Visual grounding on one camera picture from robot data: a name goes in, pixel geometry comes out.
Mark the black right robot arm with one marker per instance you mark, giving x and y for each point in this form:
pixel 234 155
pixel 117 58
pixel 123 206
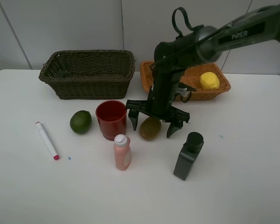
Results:
pixel 204 44

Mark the green lime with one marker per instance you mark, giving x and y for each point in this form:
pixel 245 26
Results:
pixel 80 122

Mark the pink lotion bottle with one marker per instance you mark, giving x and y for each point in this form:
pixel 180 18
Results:
pixel 122 152

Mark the yellow lemon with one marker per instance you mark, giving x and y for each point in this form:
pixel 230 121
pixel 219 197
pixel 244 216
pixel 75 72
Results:
pixel 209 81

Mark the dark brown wicker basket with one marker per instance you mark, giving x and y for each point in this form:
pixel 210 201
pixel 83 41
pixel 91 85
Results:
pixel 89 74

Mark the dark green black bottle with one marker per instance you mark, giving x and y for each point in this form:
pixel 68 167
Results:
pixel 188 154

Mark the brown kiwi fruit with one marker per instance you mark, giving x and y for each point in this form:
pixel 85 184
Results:
pixel 150 128

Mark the orange wicker basket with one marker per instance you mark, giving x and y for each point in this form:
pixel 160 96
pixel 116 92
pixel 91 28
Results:
pixel 190 78

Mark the red plastic cup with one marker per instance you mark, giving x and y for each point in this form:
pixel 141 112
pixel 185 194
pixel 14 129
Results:
pixel 111 116

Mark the white marker red cap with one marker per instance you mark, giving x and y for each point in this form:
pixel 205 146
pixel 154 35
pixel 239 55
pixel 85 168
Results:
pixel 47 141

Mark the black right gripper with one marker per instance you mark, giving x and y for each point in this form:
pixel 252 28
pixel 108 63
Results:
pixel 171 114

